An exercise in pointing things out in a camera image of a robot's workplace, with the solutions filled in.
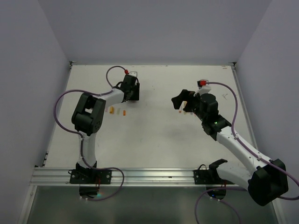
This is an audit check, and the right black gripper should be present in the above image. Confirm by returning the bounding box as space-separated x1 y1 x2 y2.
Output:
171 89 206 121

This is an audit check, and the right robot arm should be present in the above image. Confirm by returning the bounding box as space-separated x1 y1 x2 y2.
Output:
171 90 289 206

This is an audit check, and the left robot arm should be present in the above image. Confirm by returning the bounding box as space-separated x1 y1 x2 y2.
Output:
70 74 140 185

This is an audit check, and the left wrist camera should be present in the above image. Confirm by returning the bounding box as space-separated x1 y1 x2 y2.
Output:
129 71 138 77

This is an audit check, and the right base bracket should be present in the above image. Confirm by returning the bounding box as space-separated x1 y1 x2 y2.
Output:
193 164 234 185

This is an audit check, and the base bracket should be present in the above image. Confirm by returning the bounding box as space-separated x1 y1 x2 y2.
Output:
68 168 112 184
193 164 234 185

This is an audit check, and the left base bracket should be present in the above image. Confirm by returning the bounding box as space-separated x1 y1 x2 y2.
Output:
68 168 112 184

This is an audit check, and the aluminium rail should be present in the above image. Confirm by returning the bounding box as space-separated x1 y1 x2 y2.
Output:
32 166 278 187

